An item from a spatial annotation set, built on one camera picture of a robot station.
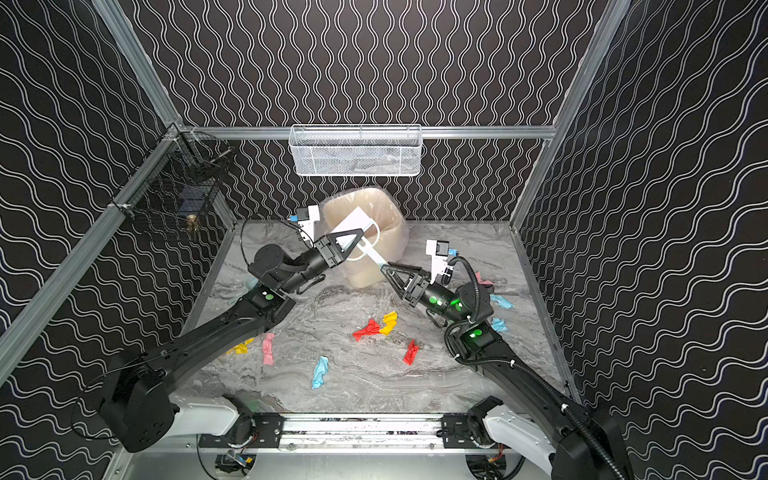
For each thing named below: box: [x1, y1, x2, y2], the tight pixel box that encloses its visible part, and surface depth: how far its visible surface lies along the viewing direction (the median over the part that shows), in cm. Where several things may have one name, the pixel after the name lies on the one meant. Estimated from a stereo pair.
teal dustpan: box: [331, 206, 388, 268], surface depth 66 cm
